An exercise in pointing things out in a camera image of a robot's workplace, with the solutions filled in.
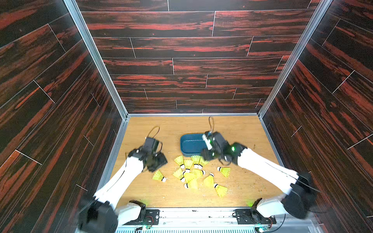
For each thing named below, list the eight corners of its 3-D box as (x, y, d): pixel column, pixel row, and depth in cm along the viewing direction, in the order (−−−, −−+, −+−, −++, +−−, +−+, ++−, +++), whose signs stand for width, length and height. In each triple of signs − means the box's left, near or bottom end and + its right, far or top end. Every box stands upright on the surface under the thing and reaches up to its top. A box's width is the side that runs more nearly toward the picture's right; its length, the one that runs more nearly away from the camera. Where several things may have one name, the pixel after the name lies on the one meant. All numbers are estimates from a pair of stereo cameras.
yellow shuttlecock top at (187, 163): (183, 173, 90) (183, 170, 87) (183, 162, 95) (183, 159, 92) (192, 173, 90) (193, 170, 87) (192, 162, 95) (192, 159, 92)
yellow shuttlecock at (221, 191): (211, 192, 83) (211, 191, 81) (213, 184, 86) (214, 182, 84) (224, 198, 81) (225, 197, 79) (226, 189, 84) (227, 188, 82)
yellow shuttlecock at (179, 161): (182, 169, 92) (181, 166, 88) (175, 161, 95) (174, 158, 92) (188, 164, 94) (188, 161, 90) (181, 157, 97) (181, 154, 94)
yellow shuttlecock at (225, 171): (218, 177, 88) (219, 175, 86) (216, 169, 92) (217, 166, 89) (230, 177, 88) (231, 175, 86) (228, 169, 92) (230, 166, 89)
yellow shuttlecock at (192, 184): (183, 189, 84) (183, 187, 82) (183, 180, 87) (183, 178, 85) (197, 189, 84) (197, 187, 82) (197, 180, 87) (197, 178, 85)
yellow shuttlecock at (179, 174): (174, 175, 89) (173, 173, 86) (179, 169, 91) (178, 166, 89) (183, 182, 86) (183, 180, 83) (188, 175, 88) (188, 173, 86)
